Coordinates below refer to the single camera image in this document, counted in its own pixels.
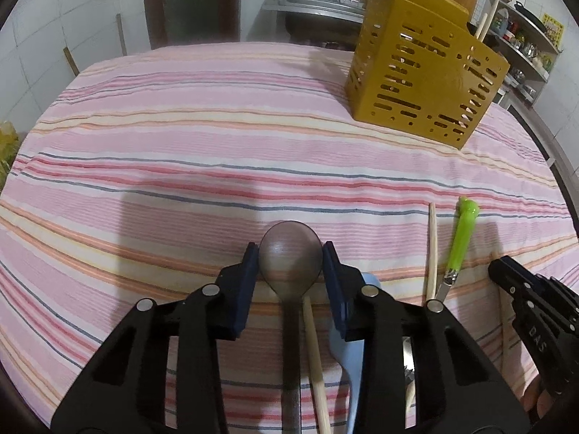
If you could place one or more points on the yellow straw broom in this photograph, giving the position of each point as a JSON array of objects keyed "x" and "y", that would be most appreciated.
[{"x": 9, "y": 144}]

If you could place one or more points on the steel sink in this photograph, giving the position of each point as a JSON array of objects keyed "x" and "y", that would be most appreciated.
[{"x": 312, "y": 7}]

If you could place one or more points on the brown spoon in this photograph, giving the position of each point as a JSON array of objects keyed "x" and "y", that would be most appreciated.
[{"x": 289, "y": 253}]

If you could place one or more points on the light blue spoon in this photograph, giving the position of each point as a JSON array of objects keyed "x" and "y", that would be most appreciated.
[{"x": 353, "y": 370}]

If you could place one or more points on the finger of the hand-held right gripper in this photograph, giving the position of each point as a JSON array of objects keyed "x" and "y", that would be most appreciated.
[{"x": 511, "y": 275}]

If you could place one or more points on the person's right hand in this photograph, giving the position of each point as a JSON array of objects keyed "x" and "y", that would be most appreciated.
[{"x": 533, "y": 395}]

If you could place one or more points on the yellow slotted utensil holder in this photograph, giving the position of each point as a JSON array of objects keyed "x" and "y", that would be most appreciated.
[{"x": 407, "y": 77}]

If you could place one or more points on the wooden stick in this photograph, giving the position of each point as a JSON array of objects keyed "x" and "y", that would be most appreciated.
[
  {"x": 71, "y": 62},
  {"x": 121, "y": 34}
]

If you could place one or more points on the brown door with frosted glass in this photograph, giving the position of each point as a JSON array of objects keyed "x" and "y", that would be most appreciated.
[{"x": 199, "y": 4}]

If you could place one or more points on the yellow wall poster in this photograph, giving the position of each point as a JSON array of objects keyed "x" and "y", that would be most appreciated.
[{"x": 552, "y": 30}]

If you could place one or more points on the white corner shelf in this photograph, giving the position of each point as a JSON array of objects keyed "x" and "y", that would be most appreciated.
[{"x": 538, "y": 31}]

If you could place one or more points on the pink striped tablecloth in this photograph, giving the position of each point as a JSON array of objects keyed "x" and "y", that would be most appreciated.
[{"x": 181, "y": 167}]

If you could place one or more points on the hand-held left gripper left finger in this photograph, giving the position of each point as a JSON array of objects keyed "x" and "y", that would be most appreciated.
[{"x": 246, "y": 294}]

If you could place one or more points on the black pan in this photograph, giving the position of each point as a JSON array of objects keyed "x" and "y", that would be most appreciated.
[{"x": 529, "y": 13}]

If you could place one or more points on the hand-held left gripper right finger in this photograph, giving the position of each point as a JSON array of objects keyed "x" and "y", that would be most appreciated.
[{"x": 337, "y": 298}]

